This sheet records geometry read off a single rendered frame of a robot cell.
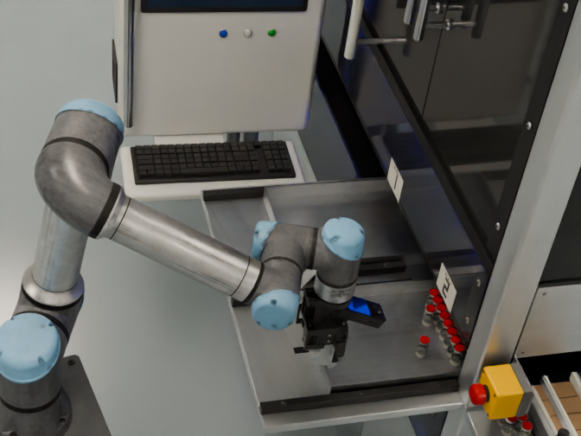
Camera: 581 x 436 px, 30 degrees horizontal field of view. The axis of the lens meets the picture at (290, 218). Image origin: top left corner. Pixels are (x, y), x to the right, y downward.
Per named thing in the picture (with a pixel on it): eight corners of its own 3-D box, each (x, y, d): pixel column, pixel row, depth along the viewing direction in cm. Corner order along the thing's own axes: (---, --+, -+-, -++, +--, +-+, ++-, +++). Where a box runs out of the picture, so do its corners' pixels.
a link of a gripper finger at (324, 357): (303, 369, 211) (308, 337, 205) (332, 366, 213) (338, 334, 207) (306, 381, 209) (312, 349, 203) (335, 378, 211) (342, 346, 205)
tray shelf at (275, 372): (392, 181, 265) (394, 175, 264) (498, 404, 215) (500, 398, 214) (200, 195, 254) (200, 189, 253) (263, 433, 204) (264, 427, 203)
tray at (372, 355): (448, 287, 236) (450, 276, 234) (491, 379, 218) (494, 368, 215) (296, 302, 228) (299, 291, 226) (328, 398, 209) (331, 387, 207)
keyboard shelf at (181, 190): (285, 129, 291) (286, 120, 289) (307, 195, 271) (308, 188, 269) (117, 134, 281) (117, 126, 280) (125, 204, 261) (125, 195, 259)
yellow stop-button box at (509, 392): (509, 386, 206) (519, 361, 201) (524, 416, 201) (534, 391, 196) (473, 391, 204) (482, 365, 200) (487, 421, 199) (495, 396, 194)
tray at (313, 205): (400, 188, 261) (403, 176, 258) (436, 262, 242) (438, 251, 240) (263, 198, 252) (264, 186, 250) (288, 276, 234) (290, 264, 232)
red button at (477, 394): (483, 391, 202) (488, 377, 200) (491, 408, 200) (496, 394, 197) (464, 394, 201) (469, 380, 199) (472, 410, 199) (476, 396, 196)
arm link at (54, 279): (2, 349, 207) (41, 131, 172) (23, 294, 218) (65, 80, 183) (63, 366, 208) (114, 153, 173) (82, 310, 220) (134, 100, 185)
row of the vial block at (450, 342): (433, 303, 232) (437, 287, 229) (462, 366, 219) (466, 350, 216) (423, 304, 232) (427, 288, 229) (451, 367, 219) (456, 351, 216)
